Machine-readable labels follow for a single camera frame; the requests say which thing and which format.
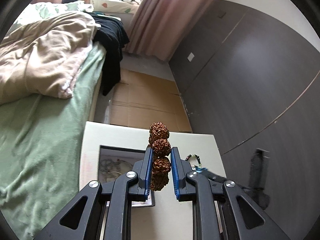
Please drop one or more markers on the bed with green sheet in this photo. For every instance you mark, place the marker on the bed with green sheet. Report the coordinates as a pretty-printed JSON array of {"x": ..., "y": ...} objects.
[{"x": 37, "y": 142}]

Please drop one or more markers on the white wall socket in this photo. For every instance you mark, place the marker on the white wall socket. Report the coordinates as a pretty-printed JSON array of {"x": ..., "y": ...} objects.
[{"x": 190, "y": 56}]

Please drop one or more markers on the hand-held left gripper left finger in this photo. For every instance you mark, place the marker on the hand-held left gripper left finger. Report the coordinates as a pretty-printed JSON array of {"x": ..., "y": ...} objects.
[{"x": 149, "y": 170}]

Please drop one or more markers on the pale green duvet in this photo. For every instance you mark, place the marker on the pale green duvet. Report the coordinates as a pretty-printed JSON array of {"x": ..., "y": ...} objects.
[{"x": 47, "y": 8}]

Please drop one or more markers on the wide pink curtain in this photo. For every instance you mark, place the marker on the wide pink curtain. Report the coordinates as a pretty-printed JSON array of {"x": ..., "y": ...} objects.
[{"x": 162, "y": 12}]

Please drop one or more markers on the small blue pendant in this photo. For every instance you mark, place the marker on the small blue pendant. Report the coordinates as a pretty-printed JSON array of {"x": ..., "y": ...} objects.
[{"x": 200, "y": 168}]

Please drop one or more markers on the beige blanket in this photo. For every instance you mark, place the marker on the beige blanket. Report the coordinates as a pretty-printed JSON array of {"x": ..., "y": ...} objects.
[{"x": 45, "y": 55}]

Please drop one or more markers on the flattened cardboard sheet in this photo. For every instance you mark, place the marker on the flattened cardboard sheet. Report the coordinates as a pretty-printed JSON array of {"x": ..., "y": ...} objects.
[{"x": 145, "y": 100}]

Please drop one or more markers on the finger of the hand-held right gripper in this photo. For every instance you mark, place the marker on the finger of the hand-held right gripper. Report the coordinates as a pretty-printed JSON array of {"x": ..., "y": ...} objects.
[{"x": 216, "y": 177}]

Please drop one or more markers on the white patterned window seat cushion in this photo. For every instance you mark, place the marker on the white patterned window seat cushion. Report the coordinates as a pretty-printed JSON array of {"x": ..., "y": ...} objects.
[{"x": 112, "y": 4}]

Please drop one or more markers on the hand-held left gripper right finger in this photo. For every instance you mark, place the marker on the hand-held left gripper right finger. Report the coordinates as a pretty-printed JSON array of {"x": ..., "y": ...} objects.
[{"x": 175, "y": 172}]

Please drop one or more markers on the black clothing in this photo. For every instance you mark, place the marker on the black clothing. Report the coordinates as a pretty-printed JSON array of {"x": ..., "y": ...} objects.
[{"x": 112, "y": 42}]

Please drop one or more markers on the black jewelry box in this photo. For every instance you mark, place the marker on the black jewelry box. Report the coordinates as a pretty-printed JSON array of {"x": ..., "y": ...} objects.
[{"x": 120, "y": 152}]

